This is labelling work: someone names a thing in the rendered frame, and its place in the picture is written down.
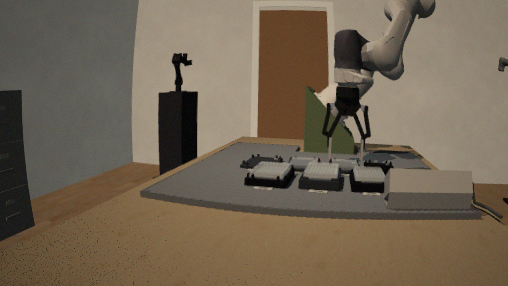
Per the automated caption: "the white operator button panel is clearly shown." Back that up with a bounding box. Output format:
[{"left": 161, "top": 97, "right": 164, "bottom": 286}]
[{"left": 382, "top": 168, "right": 503, "bottom": 219}]

